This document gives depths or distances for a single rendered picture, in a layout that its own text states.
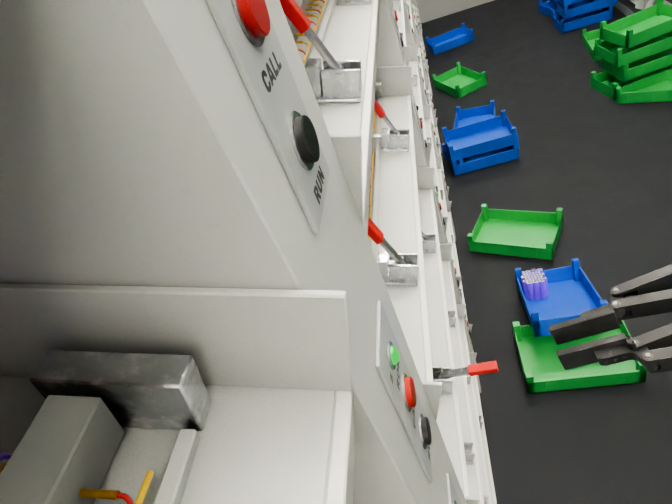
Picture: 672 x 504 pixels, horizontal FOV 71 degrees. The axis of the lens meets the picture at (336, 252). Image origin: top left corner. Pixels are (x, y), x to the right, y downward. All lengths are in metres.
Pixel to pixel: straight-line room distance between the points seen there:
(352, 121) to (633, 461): 1.23
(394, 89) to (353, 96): 0.49
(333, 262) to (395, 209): 0.40
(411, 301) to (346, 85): 0.21
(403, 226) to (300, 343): 0.41
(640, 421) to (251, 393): 1.36
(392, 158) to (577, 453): 0.99
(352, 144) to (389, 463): 0.14
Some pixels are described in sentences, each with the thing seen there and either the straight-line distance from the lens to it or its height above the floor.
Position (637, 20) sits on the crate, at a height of 0.26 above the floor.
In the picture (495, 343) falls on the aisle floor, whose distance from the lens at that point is 1.62.
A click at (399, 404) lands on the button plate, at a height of 1.09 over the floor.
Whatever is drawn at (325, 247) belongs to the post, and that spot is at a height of 1.19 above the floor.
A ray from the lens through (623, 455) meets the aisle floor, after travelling 1.45.
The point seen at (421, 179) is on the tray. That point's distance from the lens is 0.95.
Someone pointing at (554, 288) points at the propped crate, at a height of 0.02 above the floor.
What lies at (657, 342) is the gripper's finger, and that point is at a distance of 0.58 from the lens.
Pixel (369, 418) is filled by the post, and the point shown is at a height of 1.13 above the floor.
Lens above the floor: 1.30
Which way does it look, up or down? 38 degrees down
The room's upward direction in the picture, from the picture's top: 24 degrees counter-clockwise
